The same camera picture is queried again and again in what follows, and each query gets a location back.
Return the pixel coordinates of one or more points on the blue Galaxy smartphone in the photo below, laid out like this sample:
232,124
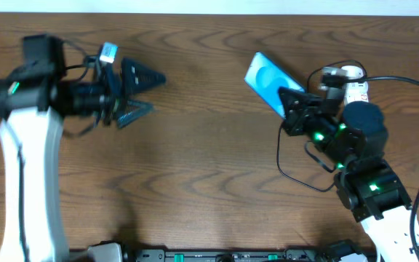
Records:
265,78

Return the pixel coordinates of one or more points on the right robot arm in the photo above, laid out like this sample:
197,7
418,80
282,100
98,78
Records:
353,138

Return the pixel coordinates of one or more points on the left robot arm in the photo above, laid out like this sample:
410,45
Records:
35,99

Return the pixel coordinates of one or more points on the white USB charger plug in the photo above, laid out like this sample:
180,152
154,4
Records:
353,73

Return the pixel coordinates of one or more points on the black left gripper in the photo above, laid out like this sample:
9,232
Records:
111,97

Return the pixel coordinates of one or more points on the white power strip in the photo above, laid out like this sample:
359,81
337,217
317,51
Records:
357,91

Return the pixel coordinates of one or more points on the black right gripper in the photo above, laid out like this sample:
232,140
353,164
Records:
305,113

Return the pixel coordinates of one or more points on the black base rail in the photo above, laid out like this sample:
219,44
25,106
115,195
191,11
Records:
344,251

